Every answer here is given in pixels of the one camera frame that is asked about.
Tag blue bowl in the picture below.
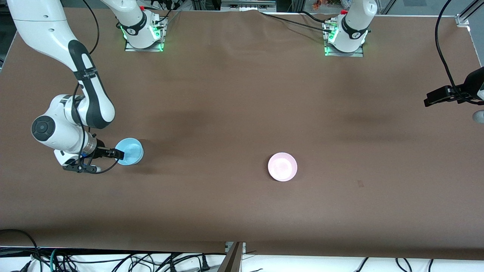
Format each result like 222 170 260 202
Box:
115 138 144 166

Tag pink bowl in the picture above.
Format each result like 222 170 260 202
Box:
268 152 298 182

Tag brown table cover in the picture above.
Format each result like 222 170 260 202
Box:
0 7 484 261

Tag colourful background object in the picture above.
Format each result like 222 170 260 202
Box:
312 0 350 10

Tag brown support beam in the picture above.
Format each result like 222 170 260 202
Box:
218 242 246 272

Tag grey power strip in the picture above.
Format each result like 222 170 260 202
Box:
221 0 276 11

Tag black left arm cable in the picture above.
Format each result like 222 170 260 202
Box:
434 0 484 105

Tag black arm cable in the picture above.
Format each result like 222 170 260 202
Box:
434 0 484 105
72 0 122 175

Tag aluminium frame corner bracket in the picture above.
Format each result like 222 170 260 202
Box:
456 0 484 27

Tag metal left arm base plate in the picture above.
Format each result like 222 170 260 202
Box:
324 21 364 57

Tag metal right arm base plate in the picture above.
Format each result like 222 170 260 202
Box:
125 17 167 52

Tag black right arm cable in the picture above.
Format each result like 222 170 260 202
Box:
72 0 122 175

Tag black looped cable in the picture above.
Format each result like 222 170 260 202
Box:
0 229 42 272

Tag black cable with plug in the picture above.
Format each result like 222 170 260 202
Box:
151 254 211 271

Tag short black base cable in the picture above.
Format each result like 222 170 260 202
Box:
301 10 335 24

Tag long black base cable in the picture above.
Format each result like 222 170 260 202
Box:
260 12 334 33

